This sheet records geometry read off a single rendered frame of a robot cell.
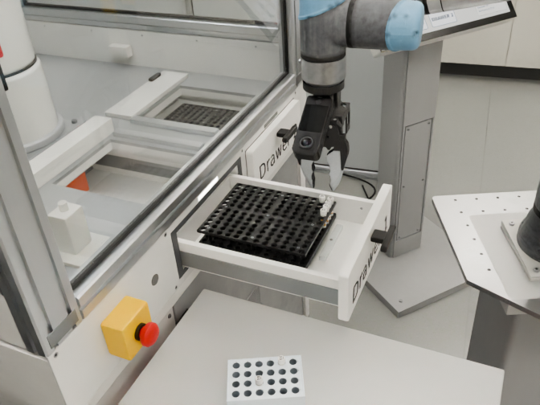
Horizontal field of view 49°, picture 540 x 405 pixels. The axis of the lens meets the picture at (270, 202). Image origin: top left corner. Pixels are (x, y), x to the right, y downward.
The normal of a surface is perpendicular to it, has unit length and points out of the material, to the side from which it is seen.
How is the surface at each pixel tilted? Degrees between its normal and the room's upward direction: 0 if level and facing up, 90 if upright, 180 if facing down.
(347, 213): 90
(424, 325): 0
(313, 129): 31
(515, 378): 90
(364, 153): 90
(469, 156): 0
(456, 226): 0
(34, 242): 90
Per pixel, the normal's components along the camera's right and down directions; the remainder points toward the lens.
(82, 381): 0.92, 0.18
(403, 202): 0.46, 0.48
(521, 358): 0.01, 0.57
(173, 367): -0.06, -0.82
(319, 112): -0.23, -0.42
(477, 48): -0.33, 0.55
